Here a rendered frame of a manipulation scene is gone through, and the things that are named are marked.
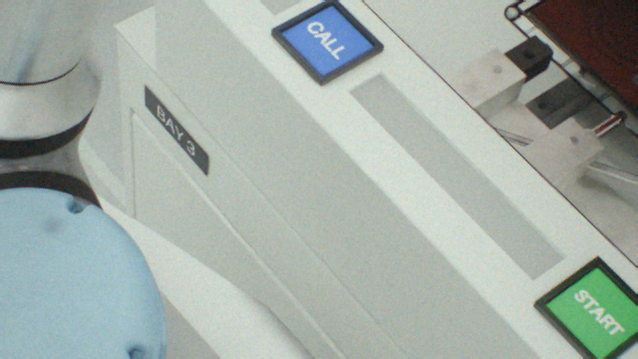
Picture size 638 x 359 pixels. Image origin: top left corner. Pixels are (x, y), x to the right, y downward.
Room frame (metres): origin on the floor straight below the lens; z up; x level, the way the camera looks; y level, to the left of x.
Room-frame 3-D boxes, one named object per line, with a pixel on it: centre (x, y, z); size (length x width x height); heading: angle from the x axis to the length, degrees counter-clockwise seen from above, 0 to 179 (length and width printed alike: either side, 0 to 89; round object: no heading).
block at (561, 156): (0.54, -0.16, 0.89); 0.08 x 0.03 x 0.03; 137
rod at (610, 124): (0.59, -0.20, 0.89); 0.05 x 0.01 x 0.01; 137
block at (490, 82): (0.60, -0.10, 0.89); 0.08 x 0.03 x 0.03; 137
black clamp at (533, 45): (0.64, -0.14, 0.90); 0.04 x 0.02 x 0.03; 137
